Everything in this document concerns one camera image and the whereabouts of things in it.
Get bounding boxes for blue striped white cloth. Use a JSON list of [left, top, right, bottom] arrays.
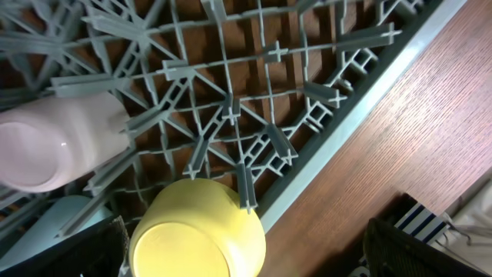
[[347, 202, 492, 277]]

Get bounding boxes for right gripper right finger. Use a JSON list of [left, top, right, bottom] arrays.
[[363, 218, 487, 277]]

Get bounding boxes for grey dishwasher rack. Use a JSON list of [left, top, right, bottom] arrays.
[[1, 1, 463, 239]]

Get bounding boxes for light blue cup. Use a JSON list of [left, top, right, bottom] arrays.
[[0, 195, 115, 270]]

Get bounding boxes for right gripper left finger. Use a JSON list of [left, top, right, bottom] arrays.
[[1, 215, 129, 277]]

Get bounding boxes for yellow bowl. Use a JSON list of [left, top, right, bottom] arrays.
[[128, 179, 266, 277]]

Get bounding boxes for pink cup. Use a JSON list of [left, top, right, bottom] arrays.
[[1, 92, 130, 192]]

